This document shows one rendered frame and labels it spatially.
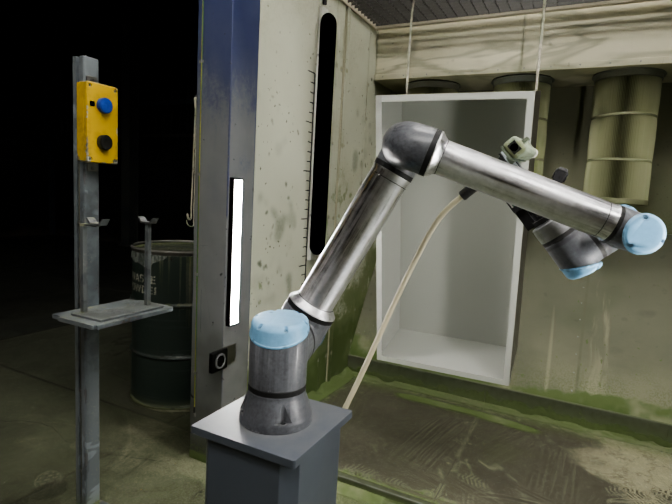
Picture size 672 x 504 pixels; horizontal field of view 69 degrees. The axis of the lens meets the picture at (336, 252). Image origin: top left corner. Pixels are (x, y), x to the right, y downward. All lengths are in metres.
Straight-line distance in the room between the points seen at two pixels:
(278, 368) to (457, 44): 2.48
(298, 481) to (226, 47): 1.62
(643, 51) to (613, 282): 1.27
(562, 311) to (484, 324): 0.79
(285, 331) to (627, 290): 2.46
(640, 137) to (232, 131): 2.14
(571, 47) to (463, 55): 0.59
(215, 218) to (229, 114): 0.43
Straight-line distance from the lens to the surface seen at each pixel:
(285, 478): 1.25
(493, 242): 2.41
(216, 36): 2.22
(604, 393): 3.12
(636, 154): 3.12
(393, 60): 3.39
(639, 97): 3.17
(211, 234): 2.14
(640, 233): 1.26
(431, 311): 2.60
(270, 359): 1.23
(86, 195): 1.89
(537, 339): 3.18
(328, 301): 1.38
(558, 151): 3.51
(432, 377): 3.18
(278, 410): 1.27
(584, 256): 1.38
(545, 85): 3.26
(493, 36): 3.25
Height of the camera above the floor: 1.24
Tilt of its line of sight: 7 degrees down
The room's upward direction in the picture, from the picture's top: 3 degrees clockwise
